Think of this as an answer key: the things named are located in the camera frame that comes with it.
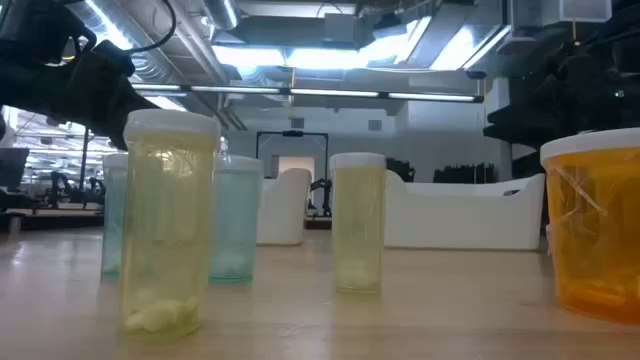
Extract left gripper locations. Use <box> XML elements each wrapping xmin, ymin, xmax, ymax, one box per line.
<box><xmin>0</xmin><ymin>39</ymin><xmax>161</xmax><ymax>151</ymax></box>

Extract teal pill bottle white cap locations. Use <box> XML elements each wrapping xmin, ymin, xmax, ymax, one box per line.
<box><xmin>101</xmin><ymin>152</ymin><xmax>129</xmax><ymax>280</ymax></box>
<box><xmin>208</xmin><ymin>154</ymin><xmax>263</xmax><ymax>286</ymax></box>

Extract yellow pill bottle white cap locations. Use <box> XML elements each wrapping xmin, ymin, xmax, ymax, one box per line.
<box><xmin>119</xmin><ymin>108</ymin><xmax>221</xmax><ymax>341</ymax></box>
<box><xmin>328</xmin><ymin>152</ymin><xmax>387</xmax><ymax>295</ymax></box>

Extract orange pill bottle white cap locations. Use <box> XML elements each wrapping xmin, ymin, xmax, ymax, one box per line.
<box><xmin>539</xmin><ymin>127</ymin><xmax>640</xmax><ymax>326</ymax></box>

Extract white plastic bin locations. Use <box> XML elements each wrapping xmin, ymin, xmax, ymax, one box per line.
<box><xmin>256</xmin><ymin>167</ymin><xmax>312</xmax><ymax>246</ymax></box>
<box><xmin>383</xmin><ymin>169</ymin><xmax>546</xmax><ymax>251</ymax></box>

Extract long ceiling light bar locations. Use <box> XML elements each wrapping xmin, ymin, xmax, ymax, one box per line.
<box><xmin>130</xmin><ymin>82</ymin><xmax>485</xmax><ymax>104</ymax></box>

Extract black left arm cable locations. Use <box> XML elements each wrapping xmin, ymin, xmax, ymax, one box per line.
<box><xmin>124</xmin><ymin>0</ymin><xmax>177</xmax><ymax>55</ymax></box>

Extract black rectangular frame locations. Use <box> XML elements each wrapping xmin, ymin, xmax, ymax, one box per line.
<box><xmin>255</xmin><ymin>130</ymin><xmax>330</xmax><ymax>180</ymax></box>

